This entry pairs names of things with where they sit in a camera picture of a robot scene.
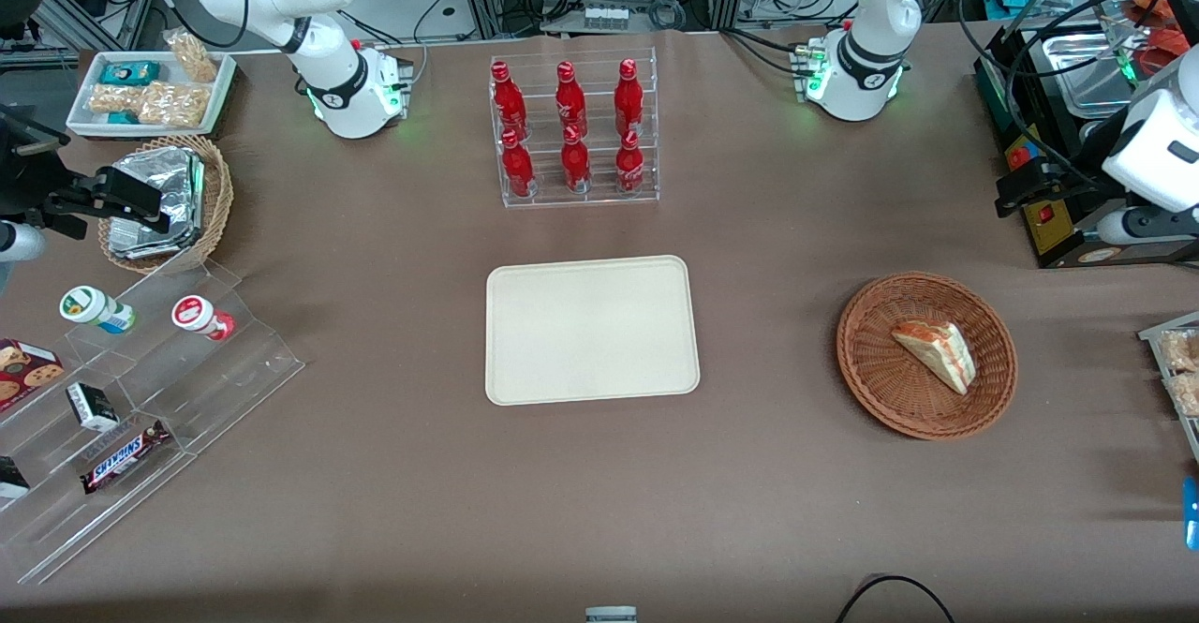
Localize green lid yogurt cup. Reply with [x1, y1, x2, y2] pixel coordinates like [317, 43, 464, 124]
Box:
[59, 286, 136, 335]

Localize red lid yogurt cup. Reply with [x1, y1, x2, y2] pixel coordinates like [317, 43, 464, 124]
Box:
[170, 294, 236, 342]

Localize orange fried food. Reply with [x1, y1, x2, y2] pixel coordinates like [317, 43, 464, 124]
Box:
[1118, 0, 1192, 73]

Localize tan wicker basket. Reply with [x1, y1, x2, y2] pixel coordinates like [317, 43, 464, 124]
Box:
[97, 135, 234, 275]

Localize black food warmer machine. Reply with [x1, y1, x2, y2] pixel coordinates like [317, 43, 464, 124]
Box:
[972, 0, 1199, 271]

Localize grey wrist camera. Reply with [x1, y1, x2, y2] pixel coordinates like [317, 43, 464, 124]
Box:
[1095, 205, 1199, 247]
[0, 220, 47, 264]

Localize grey tray with snacks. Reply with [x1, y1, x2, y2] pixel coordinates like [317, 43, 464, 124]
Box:
[1137, 311, 1199, 466]

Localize clear bag of peanuts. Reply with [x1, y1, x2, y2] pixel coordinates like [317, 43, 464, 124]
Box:
[163, 30, 219, 83]

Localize black cable loop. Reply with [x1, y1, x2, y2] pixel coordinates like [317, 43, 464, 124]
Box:
[836, 573, 955, 623]

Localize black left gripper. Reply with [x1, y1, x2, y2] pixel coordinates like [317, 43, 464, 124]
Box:
[994, 158, 1131, 221]

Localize red cookie box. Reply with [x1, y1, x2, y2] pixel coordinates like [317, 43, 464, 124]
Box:
[0, 338, 66, 414]

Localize beige rectangular tray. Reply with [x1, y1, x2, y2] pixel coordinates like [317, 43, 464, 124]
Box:
[484, 255, 702, 408]

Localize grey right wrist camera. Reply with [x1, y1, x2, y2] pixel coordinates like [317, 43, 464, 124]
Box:
[0, 220, 47, 264]

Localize red cola bottle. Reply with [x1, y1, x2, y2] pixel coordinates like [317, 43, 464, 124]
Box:
[492, 61, 528, 142]
[614, 58, 646, 138]
[500, 128, 536, 199]
[554, 61, 589, 138]
[614, 129, 646, 196]
[559, 125, 592, 194]

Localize small black white box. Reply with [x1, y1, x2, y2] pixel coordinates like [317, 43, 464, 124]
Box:
[65, 381, 121, 434]

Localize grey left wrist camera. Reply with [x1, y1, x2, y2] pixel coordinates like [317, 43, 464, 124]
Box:
[1095, 205, 1199, 247]

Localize steel warmer pan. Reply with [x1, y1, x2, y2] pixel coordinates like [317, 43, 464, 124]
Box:
[1042, 30, 1142, 120]

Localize triangular sandwich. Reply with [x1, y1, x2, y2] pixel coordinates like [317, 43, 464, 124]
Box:
[890, 320, 978, 396]

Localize brown snickers bar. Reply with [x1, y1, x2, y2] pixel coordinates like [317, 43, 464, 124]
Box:
[79, 419, 173, 496]

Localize silver foil wrapped packet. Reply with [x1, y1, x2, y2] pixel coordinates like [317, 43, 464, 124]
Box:
[110, 147, 206, 223]
[107, 216, 196, 260]

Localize brown round wicker basket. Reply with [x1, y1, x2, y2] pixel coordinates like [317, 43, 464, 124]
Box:
[836, 272, 1019, 442]

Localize white rectangular snack tray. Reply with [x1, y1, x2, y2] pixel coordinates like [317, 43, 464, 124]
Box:
[65, 49, 237, 139]

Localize clear acrylic bottle rack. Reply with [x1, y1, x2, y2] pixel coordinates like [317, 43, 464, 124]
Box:
[488, 46, 660, 210]

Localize clear bag of snacks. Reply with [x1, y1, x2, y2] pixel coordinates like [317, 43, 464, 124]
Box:
[1159, 330, 1199, 372]
[1165, 372, 1199, 419]

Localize large clear bag of crackers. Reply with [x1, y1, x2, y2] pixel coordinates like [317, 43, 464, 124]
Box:
[139, 82, 214, 129]

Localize clear acrylic stepped shelf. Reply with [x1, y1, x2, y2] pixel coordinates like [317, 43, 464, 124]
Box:
[0, 258, 306, 587]

